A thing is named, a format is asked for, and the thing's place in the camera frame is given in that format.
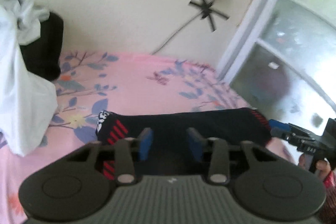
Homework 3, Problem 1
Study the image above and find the black red patterned sock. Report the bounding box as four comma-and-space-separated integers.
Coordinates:
96, 107, 272, 176

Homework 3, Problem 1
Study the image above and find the grey power cable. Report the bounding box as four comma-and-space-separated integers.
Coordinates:
150, 13, 203, 55

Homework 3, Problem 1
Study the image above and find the frosted glass sliding door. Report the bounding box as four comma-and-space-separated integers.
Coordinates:
218, 0, 335, 135

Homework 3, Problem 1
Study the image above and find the pink floral bed sheet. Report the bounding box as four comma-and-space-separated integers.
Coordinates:
0, 50, 297, 224

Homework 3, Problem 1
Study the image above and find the white garment pile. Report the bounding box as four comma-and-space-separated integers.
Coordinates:
1, 0, 58, 156

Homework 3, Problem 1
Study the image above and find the white sticker on glass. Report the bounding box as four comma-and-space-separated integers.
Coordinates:
268, 62, 280, 70

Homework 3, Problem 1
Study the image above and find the black garment by wall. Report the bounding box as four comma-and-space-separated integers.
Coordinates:
20, 12, 64, 81

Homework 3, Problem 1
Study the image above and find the black tape cross lower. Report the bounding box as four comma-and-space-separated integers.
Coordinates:
189, 0, 230, 32

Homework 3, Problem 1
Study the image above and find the person's right hand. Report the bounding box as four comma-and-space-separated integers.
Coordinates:
298, 154, 331, 181

